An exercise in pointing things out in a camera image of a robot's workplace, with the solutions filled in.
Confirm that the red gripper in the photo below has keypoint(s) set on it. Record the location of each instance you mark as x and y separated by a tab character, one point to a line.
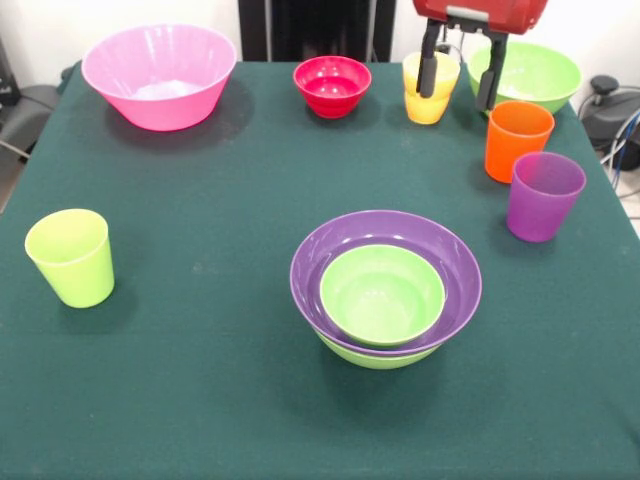
510	12

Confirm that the large green plastic bowl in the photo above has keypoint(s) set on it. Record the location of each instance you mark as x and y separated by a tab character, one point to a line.
535	75

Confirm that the purple plastic bowl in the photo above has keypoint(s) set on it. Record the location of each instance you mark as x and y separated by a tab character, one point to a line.
460	280

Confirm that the small green plastic bowl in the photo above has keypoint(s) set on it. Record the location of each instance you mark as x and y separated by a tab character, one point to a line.
382	305

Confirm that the medium green plastic bowl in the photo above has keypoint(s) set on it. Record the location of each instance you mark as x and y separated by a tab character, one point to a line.
380	360

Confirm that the yellow plastic cup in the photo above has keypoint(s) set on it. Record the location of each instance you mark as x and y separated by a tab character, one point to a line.
425	112
447	75

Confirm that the orange plastic cup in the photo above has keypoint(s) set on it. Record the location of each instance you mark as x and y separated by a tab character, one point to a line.
515	145

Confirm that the small crimson plastic bowl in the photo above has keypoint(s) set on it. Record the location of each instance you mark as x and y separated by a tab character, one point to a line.
332	95

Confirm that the purple plastic cup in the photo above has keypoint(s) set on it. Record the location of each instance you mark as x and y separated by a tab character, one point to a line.
542	210

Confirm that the large pink plastic bowl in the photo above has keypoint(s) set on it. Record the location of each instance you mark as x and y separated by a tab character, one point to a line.
160	105

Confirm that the dark green tablecloth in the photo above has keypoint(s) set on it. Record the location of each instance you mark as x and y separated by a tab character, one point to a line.
200	375

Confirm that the lime green plastic cup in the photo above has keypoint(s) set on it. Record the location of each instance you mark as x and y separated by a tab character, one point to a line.
70	265

